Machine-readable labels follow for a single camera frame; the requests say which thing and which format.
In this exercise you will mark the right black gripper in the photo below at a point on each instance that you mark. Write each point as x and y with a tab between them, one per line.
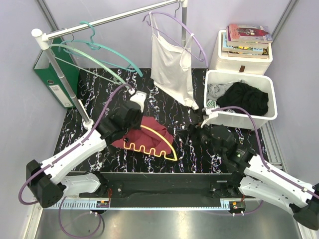
193	128

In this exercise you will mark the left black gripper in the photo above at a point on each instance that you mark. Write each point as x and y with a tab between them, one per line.
137	126

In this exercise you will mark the dark red tank top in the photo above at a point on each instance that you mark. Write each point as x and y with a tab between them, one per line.
141	136

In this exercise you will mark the yellow hanger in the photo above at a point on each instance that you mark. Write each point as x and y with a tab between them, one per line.
164	149

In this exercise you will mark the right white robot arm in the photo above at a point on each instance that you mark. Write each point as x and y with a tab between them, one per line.
254	177

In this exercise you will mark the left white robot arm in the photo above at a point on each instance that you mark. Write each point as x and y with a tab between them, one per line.
49	180

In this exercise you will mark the white tank top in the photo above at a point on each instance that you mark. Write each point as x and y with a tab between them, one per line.
171	67

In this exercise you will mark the teal hanger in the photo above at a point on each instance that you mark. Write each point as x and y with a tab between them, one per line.
132	67

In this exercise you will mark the light green hanger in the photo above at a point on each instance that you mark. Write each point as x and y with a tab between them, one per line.
68	45

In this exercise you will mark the purple hanger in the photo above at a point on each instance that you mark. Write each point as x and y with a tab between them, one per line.
180	16

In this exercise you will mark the white laundry bin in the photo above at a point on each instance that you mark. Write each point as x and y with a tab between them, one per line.
261	82

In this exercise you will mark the green patterned garment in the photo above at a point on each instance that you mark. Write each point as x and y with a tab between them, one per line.
212	104

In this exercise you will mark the black marbled mat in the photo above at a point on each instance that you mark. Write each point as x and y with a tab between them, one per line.
95	92

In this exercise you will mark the grey garment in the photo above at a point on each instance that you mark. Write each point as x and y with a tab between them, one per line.
214	92

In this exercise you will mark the black garment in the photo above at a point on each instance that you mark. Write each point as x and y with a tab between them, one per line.
253	100

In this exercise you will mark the white storage box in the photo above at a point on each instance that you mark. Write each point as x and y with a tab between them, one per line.
222	61

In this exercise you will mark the middle book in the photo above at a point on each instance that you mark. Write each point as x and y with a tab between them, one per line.
244	49

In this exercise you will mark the green binder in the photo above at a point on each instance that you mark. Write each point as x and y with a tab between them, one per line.
48	76

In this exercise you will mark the bottom book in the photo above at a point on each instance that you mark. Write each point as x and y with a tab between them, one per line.
264	54

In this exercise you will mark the top pink book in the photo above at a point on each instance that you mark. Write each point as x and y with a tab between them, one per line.
249	33

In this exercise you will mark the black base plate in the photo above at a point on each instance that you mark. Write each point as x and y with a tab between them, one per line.
125	184

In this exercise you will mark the silver clothes rail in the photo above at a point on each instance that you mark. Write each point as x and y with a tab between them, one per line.
43	39

